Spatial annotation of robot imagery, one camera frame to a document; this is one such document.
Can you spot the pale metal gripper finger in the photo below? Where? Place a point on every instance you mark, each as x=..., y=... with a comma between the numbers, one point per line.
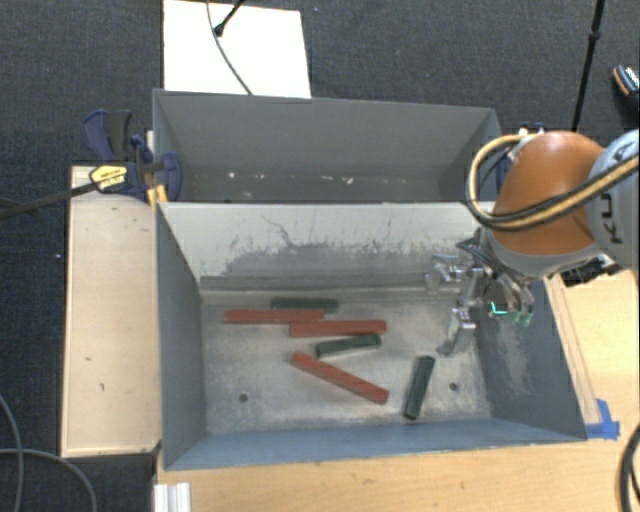
x=462, y=322
x=442, y=267

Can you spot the dark green flat block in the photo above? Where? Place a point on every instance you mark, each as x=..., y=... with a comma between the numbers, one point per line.
x=348, y=345
x=304, y=304
x=420, y=387

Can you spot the red-brown flat block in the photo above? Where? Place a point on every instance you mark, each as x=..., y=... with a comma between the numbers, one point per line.
x=340, y=377
x=272, y=316
x=337, y=328

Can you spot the grey metal bin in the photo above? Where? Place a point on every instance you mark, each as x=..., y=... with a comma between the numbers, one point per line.
x=280, y=390

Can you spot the pale wood flat board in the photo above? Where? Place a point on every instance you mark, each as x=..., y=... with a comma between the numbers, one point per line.
x=110, y=320

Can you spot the black cylinder on white bracket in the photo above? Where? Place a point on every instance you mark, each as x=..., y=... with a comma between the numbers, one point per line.
x=582, y=272

